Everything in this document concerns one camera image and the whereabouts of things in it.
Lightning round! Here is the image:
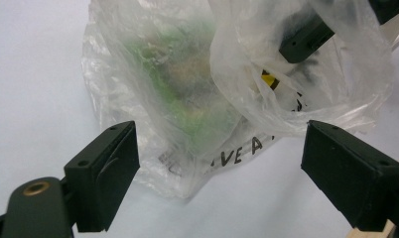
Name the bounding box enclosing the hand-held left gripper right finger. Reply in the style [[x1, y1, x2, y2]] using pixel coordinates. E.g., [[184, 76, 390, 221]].
[[300, 119, 399, 233]]

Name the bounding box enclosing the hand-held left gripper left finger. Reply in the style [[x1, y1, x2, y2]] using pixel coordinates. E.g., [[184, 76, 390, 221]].
[[64, 120, 141, 233]]

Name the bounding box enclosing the clear plastic smiley bag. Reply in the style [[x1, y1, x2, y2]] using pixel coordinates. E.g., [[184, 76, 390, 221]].
[[80, 0, 396, 201]]

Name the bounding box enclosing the green snack packet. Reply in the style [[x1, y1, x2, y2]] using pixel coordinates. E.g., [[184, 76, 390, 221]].
[[123, 19, 243, 152]]

